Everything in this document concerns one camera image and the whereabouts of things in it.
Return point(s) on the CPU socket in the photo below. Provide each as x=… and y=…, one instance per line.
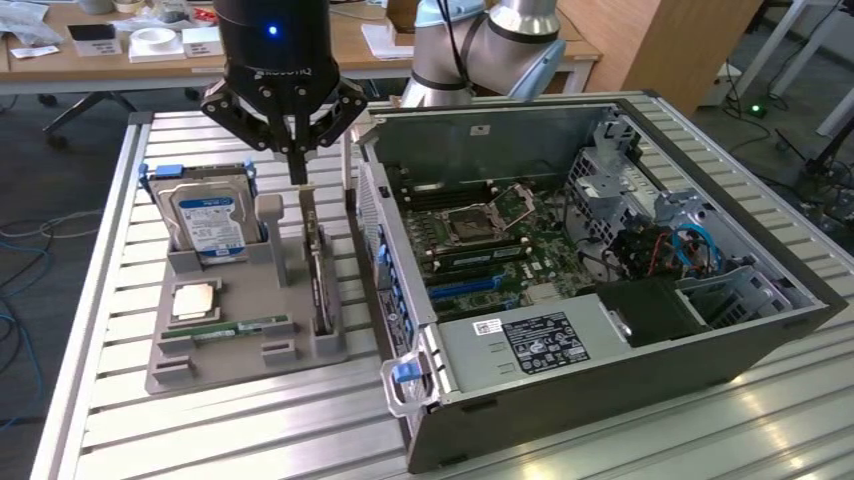
x=470, y=226

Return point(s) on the white table frame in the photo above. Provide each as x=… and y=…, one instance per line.
x=769, y=47

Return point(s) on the white tape roll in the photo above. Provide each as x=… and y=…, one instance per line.
x=137, y=40

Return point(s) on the slanted metal drive cage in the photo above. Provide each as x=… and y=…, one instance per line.
x=741, y=287

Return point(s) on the black equipment stand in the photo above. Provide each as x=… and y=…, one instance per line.
x=828, y=160

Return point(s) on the dark small object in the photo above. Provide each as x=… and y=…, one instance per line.
x=176, y=16

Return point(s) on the silver CPU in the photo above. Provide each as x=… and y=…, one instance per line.
x=194, y=300

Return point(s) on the grey power supply unit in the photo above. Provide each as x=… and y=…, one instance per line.
x=474, y=360

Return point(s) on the open grey PC case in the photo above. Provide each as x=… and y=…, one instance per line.
x=601, y=415

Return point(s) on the plain white box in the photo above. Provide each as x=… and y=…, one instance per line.
x=201, y=40

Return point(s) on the perforated metal disk bay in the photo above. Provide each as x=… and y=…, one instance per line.
x=601, y=195

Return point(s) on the green RAM stick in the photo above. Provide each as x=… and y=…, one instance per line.
x=228, y=328

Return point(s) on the silver chipset heatsink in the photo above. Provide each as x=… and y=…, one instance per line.
x=543, y=296

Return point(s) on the clear plastic bag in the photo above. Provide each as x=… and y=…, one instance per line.
x=27, y=25

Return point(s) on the black plastic shroud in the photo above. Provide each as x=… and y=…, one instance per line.
x=648, y=310

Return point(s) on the beige tape roll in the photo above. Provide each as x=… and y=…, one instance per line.
x=128, y=6

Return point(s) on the white paper stack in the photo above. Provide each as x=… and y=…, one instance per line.
x=384, y=45

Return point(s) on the low-profile graphics card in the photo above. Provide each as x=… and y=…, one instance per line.
x=322, y=280

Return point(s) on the black chair base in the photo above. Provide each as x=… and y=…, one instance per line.
x=81, y=108

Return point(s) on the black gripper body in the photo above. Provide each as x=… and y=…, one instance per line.
x=277, y=50

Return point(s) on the wooden desk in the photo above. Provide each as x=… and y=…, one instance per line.
x=168, y=67

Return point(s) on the blue expansion slot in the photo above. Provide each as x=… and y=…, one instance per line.
x=468, y=287

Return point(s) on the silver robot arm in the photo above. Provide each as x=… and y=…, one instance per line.
x=515, y=25

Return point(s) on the grey parts rack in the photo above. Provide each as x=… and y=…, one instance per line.
x=268, y=305

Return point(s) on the white label card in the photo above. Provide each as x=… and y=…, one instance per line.
x=34, y=51

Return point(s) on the flat white box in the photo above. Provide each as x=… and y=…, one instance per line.
x=157, y=56

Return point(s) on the hard disk with blue rails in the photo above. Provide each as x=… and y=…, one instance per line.
x=201, y=220

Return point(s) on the metal socket cover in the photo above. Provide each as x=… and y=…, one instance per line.
x=517, y=205

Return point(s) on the wooden cabinet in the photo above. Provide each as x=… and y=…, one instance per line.
x=668, y=50

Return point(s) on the device with green light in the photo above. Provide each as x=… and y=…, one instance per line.
x=756, y=109

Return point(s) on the red small object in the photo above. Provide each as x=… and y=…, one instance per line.
x=204, y=17

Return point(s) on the white box with black top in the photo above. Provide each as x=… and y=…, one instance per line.
x=94, y=32

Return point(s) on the grey cup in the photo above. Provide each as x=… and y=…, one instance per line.
x=97, y=6

